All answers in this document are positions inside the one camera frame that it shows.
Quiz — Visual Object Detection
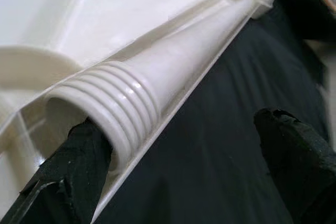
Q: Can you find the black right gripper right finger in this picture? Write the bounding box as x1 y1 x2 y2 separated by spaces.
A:
253 107 336 224

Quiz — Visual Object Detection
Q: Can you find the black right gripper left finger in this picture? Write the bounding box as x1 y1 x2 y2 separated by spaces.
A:
0 121 114 224

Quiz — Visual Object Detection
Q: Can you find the white plastic table leg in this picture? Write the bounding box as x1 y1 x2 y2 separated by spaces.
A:
44 0 257 176

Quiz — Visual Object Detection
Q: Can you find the white plastic children table top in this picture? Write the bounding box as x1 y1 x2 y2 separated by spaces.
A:
0 0 310 219

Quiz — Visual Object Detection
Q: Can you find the black tablecloth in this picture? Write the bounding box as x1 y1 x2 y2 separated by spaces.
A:
91 0 336 224

